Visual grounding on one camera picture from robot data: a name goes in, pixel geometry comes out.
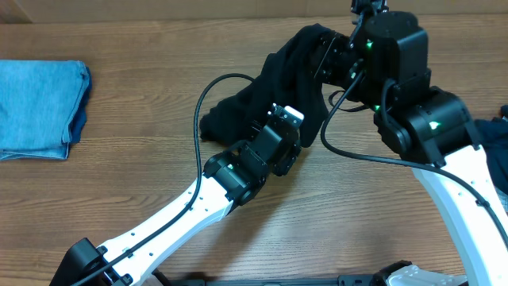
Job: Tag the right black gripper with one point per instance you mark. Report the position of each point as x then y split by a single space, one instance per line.
323 56

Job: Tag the black garment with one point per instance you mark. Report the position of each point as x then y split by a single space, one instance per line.
285 80

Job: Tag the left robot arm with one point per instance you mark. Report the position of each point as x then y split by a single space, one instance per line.
229 179

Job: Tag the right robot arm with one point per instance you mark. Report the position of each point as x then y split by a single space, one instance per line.
383 64

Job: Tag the dark navy garment pile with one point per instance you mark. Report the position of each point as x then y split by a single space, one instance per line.
493 135

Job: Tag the folded light blue jeans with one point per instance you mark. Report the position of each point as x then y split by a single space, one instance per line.
43 107

